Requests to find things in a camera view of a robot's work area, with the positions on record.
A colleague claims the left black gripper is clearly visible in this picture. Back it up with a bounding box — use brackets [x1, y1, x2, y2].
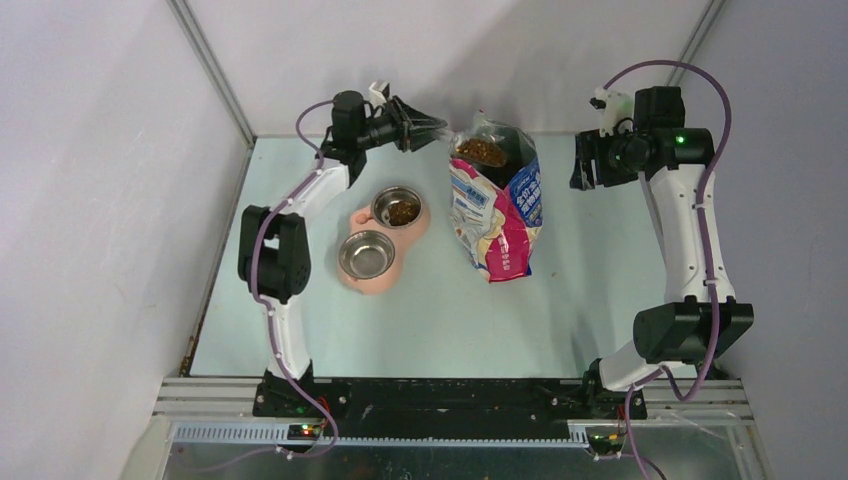
[356, 96, 447, 154]

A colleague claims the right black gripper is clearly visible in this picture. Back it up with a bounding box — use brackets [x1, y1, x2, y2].
[570, 125, 645, 190]

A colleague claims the pink pet food bag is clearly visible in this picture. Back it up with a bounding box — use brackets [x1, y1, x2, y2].
[449, 111, 543, 283]

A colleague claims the clear plastic scoop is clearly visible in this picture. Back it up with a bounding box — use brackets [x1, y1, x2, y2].
[436, 129, 507, 168]

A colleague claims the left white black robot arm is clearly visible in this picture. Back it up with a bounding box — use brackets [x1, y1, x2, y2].
[237, 90, 448, 417]

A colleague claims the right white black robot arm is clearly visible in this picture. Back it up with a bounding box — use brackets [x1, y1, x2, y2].
[570, 86, 754, 418]

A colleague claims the brown kibble pet food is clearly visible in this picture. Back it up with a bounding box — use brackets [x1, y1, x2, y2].
[454, 138, 507, 168]

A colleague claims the far steel bowl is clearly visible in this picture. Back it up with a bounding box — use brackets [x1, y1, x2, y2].
[371, 186, 423, 229]

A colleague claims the steel bowl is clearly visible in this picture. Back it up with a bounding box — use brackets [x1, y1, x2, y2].
[338, 230, 395, 280]
[371, 186, 423, 229]

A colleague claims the pink double bowl feeder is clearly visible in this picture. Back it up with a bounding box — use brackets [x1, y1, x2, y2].
[337, 186, 431, 295]

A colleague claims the near steel bowl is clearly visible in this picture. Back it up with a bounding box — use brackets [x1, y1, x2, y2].
[338, 230, 395, 280]

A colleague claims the right controller board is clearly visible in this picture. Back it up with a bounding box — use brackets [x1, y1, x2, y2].
[587, 433, 628, 458]

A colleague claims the controller board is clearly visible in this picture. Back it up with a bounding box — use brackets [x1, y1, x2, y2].
[587, 433, 628, 458]
[286, 424, 323, 442]

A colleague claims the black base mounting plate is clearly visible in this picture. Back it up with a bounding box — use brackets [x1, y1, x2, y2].
[252, 373, 647, 440]

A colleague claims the left controller board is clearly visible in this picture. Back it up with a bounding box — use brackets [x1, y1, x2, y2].
[286, 424, 323, 442]

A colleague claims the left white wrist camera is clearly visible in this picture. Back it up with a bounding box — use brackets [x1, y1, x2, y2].
[368, 80, 391, 108]

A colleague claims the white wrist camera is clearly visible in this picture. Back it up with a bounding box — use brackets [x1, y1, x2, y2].
[368, 80, 391, 108]
[589, 87, 634, 137]

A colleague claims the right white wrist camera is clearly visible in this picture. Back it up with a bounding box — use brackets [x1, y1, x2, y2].
[589, 87, 634, 137]

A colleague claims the right corner aluminium post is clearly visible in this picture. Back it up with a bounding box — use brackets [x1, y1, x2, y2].
[677, 0, 728, 64]

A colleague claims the corner aluminium post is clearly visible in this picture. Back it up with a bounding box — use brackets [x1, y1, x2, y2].
[677, 0, 728, 64]
[167, 0, 257, 148]

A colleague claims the left corner aluminium post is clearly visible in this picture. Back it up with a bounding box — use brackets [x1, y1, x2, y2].
[167, 0, 257, 148]

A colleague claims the aluminium front frame rail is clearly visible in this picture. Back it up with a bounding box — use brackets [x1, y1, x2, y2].
[154, 378, 760, 448]

